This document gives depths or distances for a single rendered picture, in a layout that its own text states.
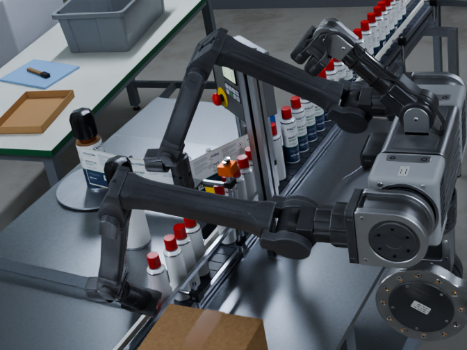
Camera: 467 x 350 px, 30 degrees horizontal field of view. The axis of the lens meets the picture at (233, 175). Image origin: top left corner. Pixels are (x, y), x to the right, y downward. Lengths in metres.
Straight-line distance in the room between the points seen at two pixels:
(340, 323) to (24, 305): 0.95
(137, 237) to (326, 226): 1.15
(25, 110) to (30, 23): 1.54
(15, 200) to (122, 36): 1.21
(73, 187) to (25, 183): 2.04
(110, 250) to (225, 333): 0.31
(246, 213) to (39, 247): 1.28
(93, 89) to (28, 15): 1.51
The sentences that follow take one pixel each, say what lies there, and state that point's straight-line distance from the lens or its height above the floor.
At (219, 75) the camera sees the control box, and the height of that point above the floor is 1.39.
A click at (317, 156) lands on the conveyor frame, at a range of 3.06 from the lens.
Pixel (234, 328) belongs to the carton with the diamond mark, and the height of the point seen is 1.12.
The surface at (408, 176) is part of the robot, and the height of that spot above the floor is 1.53.
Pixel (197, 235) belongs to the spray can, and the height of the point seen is 1.03.
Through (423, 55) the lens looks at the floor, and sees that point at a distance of 5.81.
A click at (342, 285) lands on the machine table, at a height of 0.83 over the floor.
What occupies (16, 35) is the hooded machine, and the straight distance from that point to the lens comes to 5.34.
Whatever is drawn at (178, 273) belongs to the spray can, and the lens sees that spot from 2.40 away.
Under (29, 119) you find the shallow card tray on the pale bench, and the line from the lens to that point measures 3.92.
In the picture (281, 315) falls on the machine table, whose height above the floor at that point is 0.83.
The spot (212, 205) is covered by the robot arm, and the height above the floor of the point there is 1.49.
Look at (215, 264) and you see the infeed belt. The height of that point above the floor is 0.88.
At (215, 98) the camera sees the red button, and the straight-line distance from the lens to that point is 2.47.
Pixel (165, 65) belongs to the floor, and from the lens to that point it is 6.22.
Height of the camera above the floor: 2.39
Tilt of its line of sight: 30 degrees down
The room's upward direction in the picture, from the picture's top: 10 degrees counter-clockwise
